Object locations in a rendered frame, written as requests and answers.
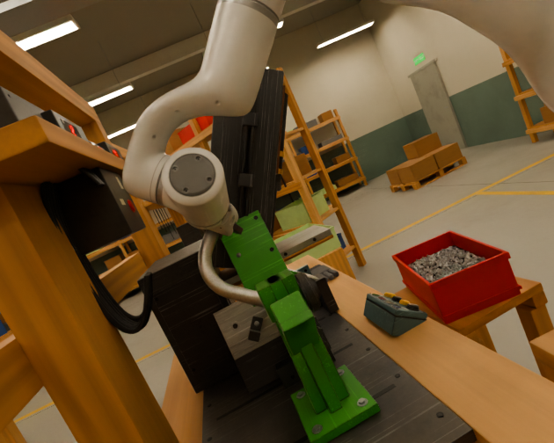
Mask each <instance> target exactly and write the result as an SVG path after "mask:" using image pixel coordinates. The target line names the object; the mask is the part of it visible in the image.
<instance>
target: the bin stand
mask: <svg viewBox="0 0 554 443"><path fill-rule="evenodd" d="M514 277H515V276H514ZM515 279H516V281H517V284H519V285H521V286H522V289H520V291H521V294H519V295H517V296H515V297H513V298H510V299H508V300H505V301H502V302H500V303H498V304H495V305H493V306H491V307H489V308H486V309H482V310H480V311H478V312H476V313H474V314H471V315H469V316H466V317H463V318H461V319H459V320H456V321H454V322H452V323H448V324H445V323H444V322H443V321H442V320H441V319H440V318H439V317H438V316H437V315H436V314H435V313H434V312H433V311H432V310H431V309H430V308H429V307H427V306H426V305H425V304H424V303H423V302H422V301H421V300H420V299H419V298H418V297H417V296H416V295H415V294H414V293H413V292H412V291H411V290H410V289H409V288H408V287H405V288H403V289H402V290H400V291H398V292H396V293H395V295H396V296H399V297H401V298H402V300H407V301H409V302H410V303H412V304H417V305H418V306H419V310H421V311H423V312H426V313H427V317H429V318H431V319H433V320H435V321H436V322H438V323H441V324H442V325H444V326H446V327H448V328H450V329H451V330H454V331H456V332H458V333H460V334H462V335H464V336H465V337H467V338H469V339H471V340H473V341H475V342H477V343H479V344H481V345H483V346H485V347H487V348H488V349H490V350H492V351H494V352H496V349H495V347H494V344H493V342H492V339H491V336H490V334H489V331H488V329H487V327H486V324H487V323H489V322H490V321H492V320H493V319H495V318H497V317H499V316H501V315H503V314H504V313H506V312H507V311H508V310H510V309H512V308H514V307H515V308H516V311H517V313H518V316H519V318H520V320H521V324H522V327H523V329H524V331H525V334H526V336H527V339H528V342H530V341H531V340H533V339H535V338H538V337H540V336H542V335H543V334H545V333H547V332H549V331H551V330H554V327H553V324H552V321H551V319H550V315H549V313H548V310H547V308H546V305H545V303H547V302H548V301H547V298H546V295H545V293H544V291H543V286H542V284H541V282H537V281H533V280H527V279H523V278H519V277H515ZM535 360H536V364H537V365H538V368H539V371H540V373H541V376H542V377H544V378H546V379H547V376H546V374H545V372H544V369H543V365H542V362H541V361H539V360H537V359H536V358H535Z"/></svg>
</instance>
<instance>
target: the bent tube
mask: <svg viewBox="0 0 554 443"><path fill-rule="evenodd" d="M217 239H218V233H216V232H214V231H211V230H208V229H207V230H206V232H205V235H204V237H203V239H202V241H201V244H200V248H199V253H198V266H199V270H200V275H201V277H202V278H203V280H204V281H205V283H206V284H207V285H208V287H209V288H210V289H211V290H213V291H214V292H215V293H217V294H219V295H220V296H222V297H225V298H228V299H231V300H235V301H240V302H244V303H248V304H251V305H255V306H259V307H262V308H264V305H263V303H262V301H261V300H260V298H259V295H258V293H257V291H254V290H251V289H248V288H244V287H238V286H234V285H231V284H229V283H227V282H225V281H223V280H222V279H221V278H220V277H219V276H218V275H217V274H216V272H215V269H214V267H213V264H212V254H213V250H214V247H215V244H216V241H217Z"/></svg>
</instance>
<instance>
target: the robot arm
mask: <svg viewBox="0 0 554 443"><path fill-rule="evenodd" d="M285 1H286V0H218V1H217V5H216V8H215V15H214V18H213V22H212V25H211V29H210V33H209V36H208V43H207V46H206V50H205V54H204V57H203V61H202V64H201V67H200V71H199V73H198V75H197V76H196V77H195V78H194V79H193V80H191V81H190V82H188V83H186V84H183V85H181V86H179V87H178V88H176V89H174V90H172V91H169V92H167V93H165V94H164V95H163V96H161V97H160V98H158V99H157V100H155V101H154V102H153V103H152V104H151V105H150V106H149V107H148V108H147V109H146V110H145V111H144V112H143V113H142V115H141V117H140V118H139V120H138V121H137V123H136V125H135V129H134V132H133V134H132V137H131V140H130V143H129V146H128V152H127V155H126V159H125V163H124V167H123V172H122V184H123V186H124V189H125V190H126V191H127V192H128V193H130V194H131V195H133V196H135V197H136V198H139V199H142V200H147V201H149V202H152V203H155V204H158V205H161V206H164V207H168V208H170V209H172V210H174V211H176V212H178V213H180V214H182V215H183V217H184V219H185V220H186V221H187V222H188V223H189V224H190V225H191V226H193V227H195V228H197V229H202V230H203V231H204V232H206V230H207V229H208V230H211V231H214V232H216V233H218V236H219V237H222V236H223V235H225V236H231V235H232V233H233V232H234V233H237V234H240V235H241V234H242V232H243V229H242V228H241V227H240V226H238V225H237V224H236V223H235V222H237V220H238V213H237V210H236V209H235V208H234V206H233V205H232V204H230V200H229V195H228V190H227V186H226V180H225V176H224V171H223V167H222V164H221V162H220V161H219V159H218V158H217V157H216V156H215V155H214V154H212V153H211V152H209V151H208V150H205V149H201V148H185V149H181V150H179V151H177V152H175V153H174V154H173V155H171V156H168V155H166V154H165V149H166V146H167V143H168V141H169V139H170V137H171V134H172V133H173V132H174V131H175V129H176V128H177V127H179V126H180V125H182V124H183V123H184V122H186V121H188V120H191V119H194V118H198V117H203V116H229V117H238V116H244V115H246V114H247V113H249V112H250V110H251V109H252V108H253V106H254V103H255V100H256V97H257V95H258V92H259V87H260V84H261V81H262V78H263V75H264V72H265V68H266V64H267V61H268V57H269V55H270V52H271V48H272V45H273V40H274V37H275V34H276V31H277V28H278V25H279V22H280V19H281V14H282V11H283V7H284V4H285ZM378 1H380V2H383V3H386V4H395V5H404V6H413V7H420V8H426V9H429V10H433V11H438V12H441V13H444V14H447V15H449V16H450V17H453V18H455V19H457V20H459V21H461V22H462V23H464V24H465V25H467V26H468V27H470V28H472V29H473V30H475V31H477V32H478V33H481V34H482V35H484V36H485V37H486V38H488V39H489V40H491V41H492V42H494V43H495V44H497V45H498V46H499V47H500V48H502V49H503V50H504V51H505V52H506V53H507V54H508V55H509V56H510V57H511V58H512V59H513V61H514V62H515V63H516V64H517V66H518V67H519V68H520V69H521V71H522V73H523V75H524V76H525V77H526V78H527V80H528V82H529V84H530V85H531V87H532V88H533V90H534V91H535V92H536V94H537V96H538V97H539V98H540V99H541V100H542V101H543V102H544V104H545V105H546V106H547V107H548V108H549V109H550V110H552V111H553V112H554V0H378Z"/></svg>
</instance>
